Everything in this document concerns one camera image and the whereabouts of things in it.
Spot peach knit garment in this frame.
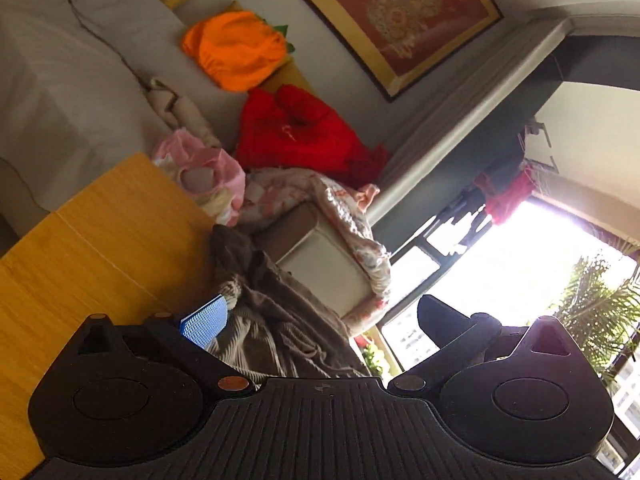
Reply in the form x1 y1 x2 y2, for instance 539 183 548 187
356 184 382 212

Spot pink floral blanket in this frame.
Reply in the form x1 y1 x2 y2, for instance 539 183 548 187
240 167 393 338

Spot grey fabric sofa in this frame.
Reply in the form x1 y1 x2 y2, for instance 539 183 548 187
0 0 396 321

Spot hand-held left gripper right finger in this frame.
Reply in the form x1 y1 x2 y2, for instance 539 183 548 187
387 294 581 397

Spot beige crumpled cloth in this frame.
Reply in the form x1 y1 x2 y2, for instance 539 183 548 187
144 77 223 148

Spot brown dotted corduroy dress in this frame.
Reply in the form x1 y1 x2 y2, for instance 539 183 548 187
209 224 373 380

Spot black window frame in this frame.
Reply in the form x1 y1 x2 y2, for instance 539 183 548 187
380 200 640 471

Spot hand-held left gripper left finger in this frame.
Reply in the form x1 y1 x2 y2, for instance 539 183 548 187
70 295 257 398

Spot palm plant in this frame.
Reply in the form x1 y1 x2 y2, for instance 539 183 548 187
547 250 640 386

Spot pink and yellow baby garment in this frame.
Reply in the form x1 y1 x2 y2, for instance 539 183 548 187
151 129 247 227

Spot orange pumpkin cushion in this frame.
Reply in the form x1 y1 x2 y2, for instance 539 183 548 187
181 10 296 93

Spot hanging red clothes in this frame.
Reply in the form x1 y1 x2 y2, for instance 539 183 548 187
472 157 541 227

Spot framed red wall picture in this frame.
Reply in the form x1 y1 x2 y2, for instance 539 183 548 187
302 0 504 104

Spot dark curtain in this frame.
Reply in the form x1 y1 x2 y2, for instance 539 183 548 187
372 35 640 256

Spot red padded garment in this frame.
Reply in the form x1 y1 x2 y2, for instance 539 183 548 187
234 85 391 191

